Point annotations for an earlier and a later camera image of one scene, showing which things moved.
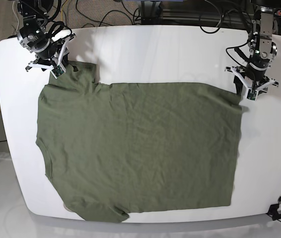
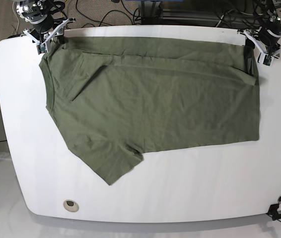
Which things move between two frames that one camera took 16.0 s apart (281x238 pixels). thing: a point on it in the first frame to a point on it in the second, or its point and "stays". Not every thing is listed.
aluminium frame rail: (152, 12) stays
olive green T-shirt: (112, 149) to (112, 98)
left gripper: (56, 53) to (42, 31)
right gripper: (252, 77) to (267, 38)
